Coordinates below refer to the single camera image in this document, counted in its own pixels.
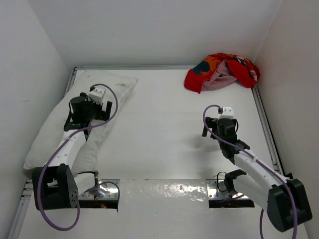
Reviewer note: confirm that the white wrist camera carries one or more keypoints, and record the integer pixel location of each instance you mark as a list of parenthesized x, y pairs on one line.
[(226, 113), (96, 94)]

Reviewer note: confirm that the red patterned pillowcase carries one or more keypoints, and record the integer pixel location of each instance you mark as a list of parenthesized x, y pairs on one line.
[(219, 70)]

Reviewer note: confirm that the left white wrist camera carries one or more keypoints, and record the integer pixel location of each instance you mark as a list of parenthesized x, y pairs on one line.
[(96, 94)]

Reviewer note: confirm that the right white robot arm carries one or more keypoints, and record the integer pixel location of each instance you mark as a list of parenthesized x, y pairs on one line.
[(284, 200)]

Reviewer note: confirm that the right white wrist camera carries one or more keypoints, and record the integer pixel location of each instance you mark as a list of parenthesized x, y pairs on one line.
[(226, 113)]

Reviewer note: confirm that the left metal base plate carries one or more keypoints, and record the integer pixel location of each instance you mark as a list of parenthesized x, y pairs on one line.
[(107, 191)]

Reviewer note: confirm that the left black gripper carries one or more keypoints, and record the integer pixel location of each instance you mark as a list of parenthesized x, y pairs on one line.
[(100, 114)]

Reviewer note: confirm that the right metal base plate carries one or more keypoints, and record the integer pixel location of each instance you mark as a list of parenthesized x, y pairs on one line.
[(217, 191)]

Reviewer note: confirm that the metal base plate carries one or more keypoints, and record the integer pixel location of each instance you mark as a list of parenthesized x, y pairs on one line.
[(217, 191), (107, 191)]

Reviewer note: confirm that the white pillow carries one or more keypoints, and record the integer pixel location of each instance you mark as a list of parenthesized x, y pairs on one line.
[(51, 133)]

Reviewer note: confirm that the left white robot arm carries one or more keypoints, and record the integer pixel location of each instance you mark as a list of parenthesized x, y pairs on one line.
[(54, 185)]

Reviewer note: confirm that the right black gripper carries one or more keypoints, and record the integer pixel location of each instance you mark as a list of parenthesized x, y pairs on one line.
[(211, 123)]

